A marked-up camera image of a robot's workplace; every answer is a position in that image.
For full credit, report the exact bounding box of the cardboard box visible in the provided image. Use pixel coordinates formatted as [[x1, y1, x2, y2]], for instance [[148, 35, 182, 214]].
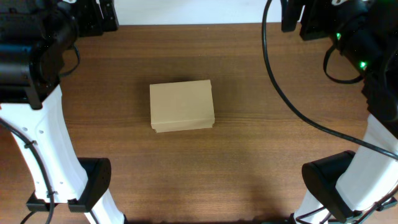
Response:
[[150, 80, 215, 133]]

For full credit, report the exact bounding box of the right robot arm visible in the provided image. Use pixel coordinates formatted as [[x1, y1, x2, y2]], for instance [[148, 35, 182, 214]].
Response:
[[274, 1, 397, 223]]

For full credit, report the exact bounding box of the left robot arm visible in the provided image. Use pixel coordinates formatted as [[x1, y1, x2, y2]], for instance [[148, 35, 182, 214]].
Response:
[[1, 0, 127, 223]]

